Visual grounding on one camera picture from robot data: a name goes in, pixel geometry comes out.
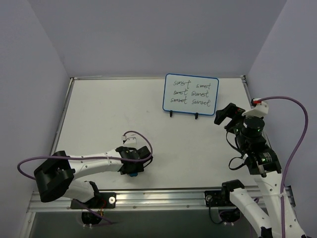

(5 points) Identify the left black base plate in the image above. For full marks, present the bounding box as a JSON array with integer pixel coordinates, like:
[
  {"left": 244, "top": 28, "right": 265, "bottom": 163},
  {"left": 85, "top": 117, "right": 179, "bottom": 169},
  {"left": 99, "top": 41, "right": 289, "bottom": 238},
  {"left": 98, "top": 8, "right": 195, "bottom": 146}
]
[{"left": 70, "top": 192, "right": 116, "bottom": 209}]

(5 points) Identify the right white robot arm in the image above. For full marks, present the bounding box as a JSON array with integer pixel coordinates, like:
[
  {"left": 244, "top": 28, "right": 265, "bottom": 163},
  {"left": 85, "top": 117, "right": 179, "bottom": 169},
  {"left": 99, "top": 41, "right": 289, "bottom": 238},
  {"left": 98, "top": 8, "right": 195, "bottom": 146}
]
[{"left": 214, "top": 101, "right": 307, "bottom": 238}]

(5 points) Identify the aluminium table edge frame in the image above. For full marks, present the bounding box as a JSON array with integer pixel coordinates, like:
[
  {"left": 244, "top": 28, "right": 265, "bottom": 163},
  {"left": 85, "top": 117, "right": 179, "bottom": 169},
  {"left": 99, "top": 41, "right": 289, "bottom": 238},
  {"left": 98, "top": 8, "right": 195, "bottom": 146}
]
[{"left": 50, "top": 77, "right": 75, "bottom": 155}]

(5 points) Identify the blue framed whiteboard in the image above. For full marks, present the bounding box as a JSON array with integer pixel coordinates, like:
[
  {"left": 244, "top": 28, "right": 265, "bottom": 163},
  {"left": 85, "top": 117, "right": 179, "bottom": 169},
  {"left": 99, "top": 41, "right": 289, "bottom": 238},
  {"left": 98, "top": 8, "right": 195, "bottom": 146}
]
[{"left": 162, "top": 73, "right": 219, "bottom": 116}]

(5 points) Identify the black thin cable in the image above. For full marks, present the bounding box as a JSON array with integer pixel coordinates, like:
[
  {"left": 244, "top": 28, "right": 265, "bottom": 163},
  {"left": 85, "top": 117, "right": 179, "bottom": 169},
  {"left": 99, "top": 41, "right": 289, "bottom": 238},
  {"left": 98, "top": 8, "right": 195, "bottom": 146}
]
[{"left": 225, "top": 131, "right": 248, "bottom": 171}]

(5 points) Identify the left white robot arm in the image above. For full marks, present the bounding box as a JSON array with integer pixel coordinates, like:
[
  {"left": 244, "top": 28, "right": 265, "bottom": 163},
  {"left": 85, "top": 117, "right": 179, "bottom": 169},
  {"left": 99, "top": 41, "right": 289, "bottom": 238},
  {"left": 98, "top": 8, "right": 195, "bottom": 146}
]
[{"left": 34, "top": 146, "right": 153, "bottom": 208}]

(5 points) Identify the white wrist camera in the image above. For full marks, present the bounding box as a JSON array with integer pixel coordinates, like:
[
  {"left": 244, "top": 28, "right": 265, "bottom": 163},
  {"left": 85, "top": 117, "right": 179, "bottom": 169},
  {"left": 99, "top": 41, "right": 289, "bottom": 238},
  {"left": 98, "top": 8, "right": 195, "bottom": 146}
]
[
  {"left": 242, "top": 98, "right": 269, "bottom": 118},
  {"left": 121, "top": 135, "right": 137, "bottom": 147}
]

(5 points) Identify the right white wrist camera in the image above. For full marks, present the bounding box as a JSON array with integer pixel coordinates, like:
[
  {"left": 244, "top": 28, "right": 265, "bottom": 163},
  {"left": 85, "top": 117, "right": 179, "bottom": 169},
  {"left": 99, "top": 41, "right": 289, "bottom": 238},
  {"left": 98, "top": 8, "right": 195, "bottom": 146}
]
[{"left": 242, "top": 98, "right": 269, "bottom": 118}]

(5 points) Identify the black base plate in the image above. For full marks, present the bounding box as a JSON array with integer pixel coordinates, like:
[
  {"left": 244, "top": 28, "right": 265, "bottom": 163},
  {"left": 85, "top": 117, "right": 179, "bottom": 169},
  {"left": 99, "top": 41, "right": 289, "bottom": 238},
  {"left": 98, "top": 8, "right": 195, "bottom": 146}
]
[
  {"left": 204, "top": 190, "right": 233, "bottom": 207},
  {"left": 70, "top": 192, "right": 116, "bottom": 209}
]

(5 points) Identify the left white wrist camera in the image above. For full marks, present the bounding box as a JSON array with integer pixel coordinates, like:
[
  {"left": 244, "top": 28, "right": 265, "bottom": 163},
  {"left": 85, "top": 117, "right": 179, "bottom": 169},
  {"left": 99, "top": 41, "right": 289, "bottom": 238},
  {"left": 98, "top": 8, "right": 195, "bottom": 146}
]
[{"left": 121, "top": 135, "right": 137, "bottom": 147}]

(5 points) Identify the aluminium front rail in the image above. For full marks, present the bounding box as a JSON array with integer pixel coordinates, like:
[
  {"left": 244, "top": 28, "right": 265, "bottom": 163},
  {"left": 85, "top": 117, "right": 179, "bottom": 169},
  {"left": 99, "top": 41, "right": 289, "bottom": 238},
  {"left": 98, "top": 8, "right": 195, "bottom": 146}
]
[{"left": 27, "top": 187, "right": 297, "bottom": 211}]

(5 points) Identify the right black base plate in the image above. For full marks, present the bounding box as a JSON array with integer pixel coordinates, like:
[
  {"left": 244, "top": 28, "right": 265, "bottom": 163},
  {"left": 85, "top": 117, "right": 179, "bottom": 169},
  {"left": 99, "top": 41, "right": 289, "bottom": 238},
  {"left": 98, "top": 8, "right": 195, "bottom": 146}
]
[{"left": 204, "top": 190, "right": 233, "bottom": 207}]

